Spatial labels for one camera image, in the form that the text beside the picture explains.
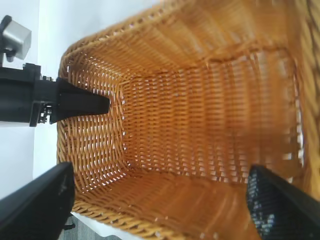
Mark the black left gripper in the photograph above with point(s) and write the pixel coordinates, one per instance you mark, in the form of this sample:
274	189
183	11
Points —
15	95

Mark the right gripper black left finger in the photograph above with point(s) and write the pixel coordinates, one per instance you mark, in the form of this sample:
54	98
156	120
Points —
32	207

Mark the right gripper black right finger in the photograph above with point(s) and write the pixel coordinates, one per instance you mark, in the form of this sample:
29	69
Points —
287	212

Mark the woven wicker basket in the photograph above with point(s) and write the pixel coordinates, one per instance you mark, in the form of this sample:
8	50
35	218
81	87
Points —
187	112

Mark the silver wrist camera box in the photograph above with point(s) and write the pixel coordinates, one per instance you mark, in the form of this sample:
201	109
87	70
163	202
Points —
17	40

